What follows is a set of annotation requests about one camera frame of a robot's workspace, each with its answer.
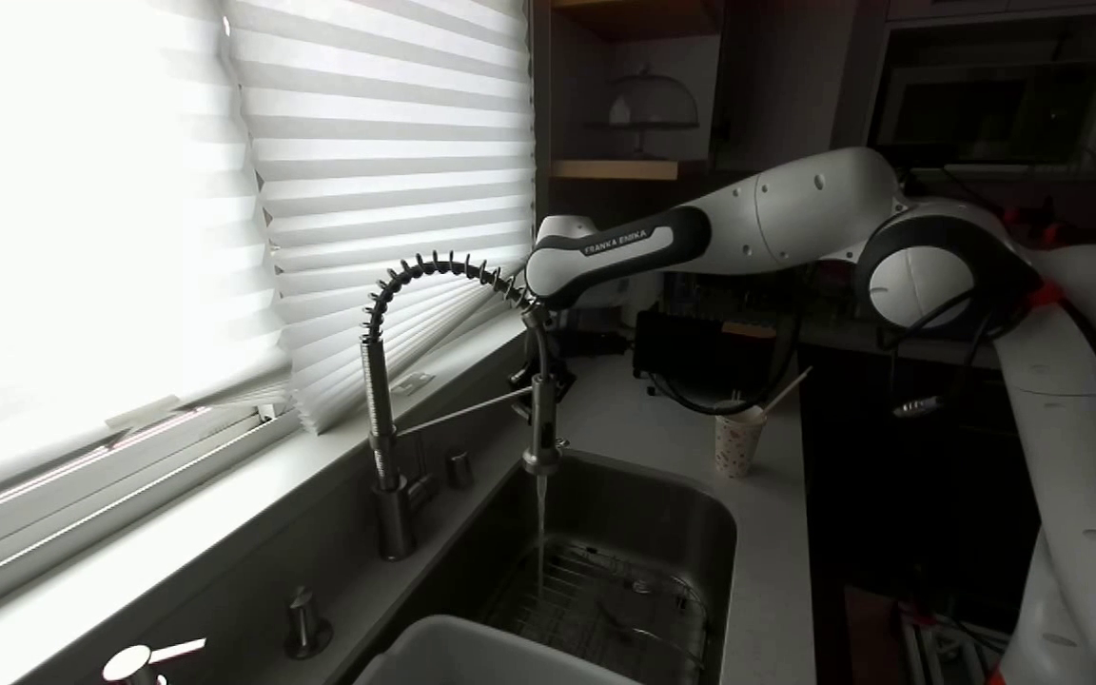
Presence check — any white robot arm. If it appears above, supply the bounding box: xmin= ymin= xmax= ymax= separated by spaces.
xmin=524 ymin=147 xmax=1096 ymax=685

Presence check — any chrome spring faucet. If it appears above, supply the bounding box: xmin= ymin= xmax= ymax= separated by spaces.
xmin=363 ymin=251 xmax=558 ymax=559

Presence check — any paper cup with stick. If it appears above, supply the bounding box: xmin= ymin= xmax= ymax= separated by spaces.
xmin=714 ymin=370 xmax=808 ymax=478

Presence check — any stainless steel sink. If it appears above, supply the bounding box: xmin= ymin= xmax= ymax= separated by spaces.
xmin=442 ymin=461 xmax=736 ymax=685

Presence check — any white window blind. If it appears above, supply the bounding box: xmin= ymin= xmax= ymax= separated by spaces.
xmin=225 ymin=0 xmax=537 ymax=431

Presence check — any white plastic dish tub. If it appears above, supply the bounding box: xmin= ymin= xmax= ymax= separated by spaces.
xmin=354 ymin=614 xmax=636 ymax=685

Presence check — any chrome soap dispenser pump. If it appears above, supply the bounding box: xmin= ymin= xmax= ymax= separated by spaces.
xmin=284 ymin=585 xmax=330 ymax=660

